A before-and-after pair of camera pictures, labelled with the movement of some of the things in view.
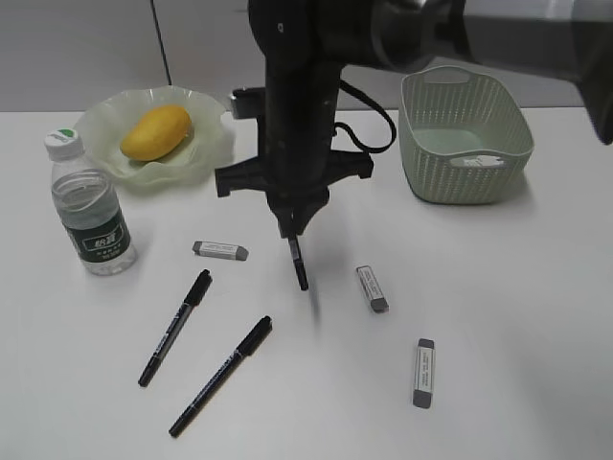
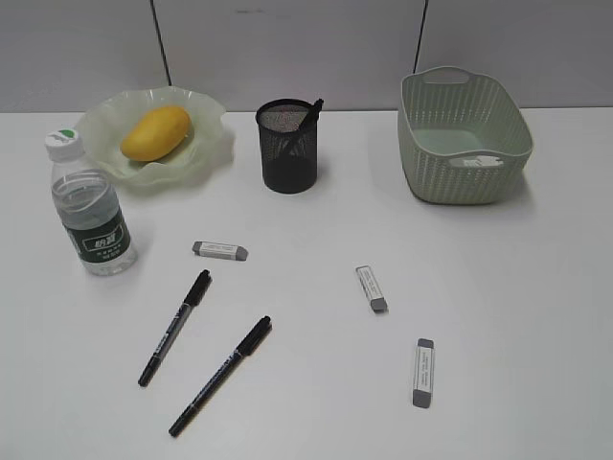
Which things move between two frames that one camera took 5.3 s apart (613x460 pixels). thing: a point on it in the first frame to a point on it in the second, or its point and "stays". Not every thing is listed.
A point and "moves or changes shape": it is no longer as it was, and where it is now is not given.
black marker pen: [298, 263] moves or changes shape
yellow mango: [156, 133] stays
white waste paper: [477, 160] stays
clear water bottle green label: [89, 207] stays
